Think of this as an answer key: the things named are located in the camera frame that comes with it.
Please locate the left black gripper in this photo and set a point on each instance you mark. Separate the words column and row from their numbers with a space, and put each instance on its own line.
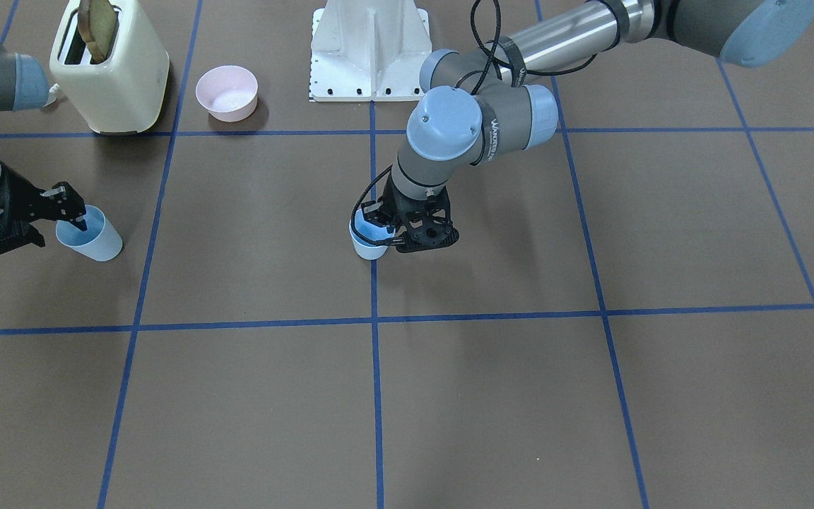
column 399, row 201

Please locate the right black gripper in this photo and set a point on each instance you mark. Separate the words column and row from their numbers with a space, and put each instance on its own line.
column 14, row 199

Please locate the blue cup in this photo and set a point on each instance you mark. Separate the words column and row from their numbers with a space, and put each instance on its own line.
column 368, row 230
column 100, row 241

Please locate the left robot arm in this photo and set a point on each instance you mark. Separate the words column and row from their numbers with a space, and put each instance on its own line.
column 481, row 104

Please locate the white power plug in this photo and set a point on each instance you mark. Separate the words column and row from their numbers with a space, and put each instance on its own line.
column 54, row 94

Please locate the cream toaster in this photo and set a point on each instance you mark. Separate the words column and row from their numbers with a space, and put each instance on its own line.
column 125, row 93

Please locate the pink bowl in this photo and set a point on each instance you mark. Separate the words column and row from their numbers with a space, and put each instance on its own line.
column 229, row 93

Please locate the toast slice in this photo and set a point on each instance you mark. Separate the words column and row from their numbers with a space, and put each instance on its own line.
column 97, row 25

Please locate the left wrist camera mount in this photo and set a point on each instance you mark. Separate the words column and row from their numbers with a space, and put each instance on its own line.
column 427, row 230

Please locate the white pedestal base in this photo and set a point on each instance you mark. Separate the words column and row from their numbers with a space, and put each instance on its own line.
column 368, row 51

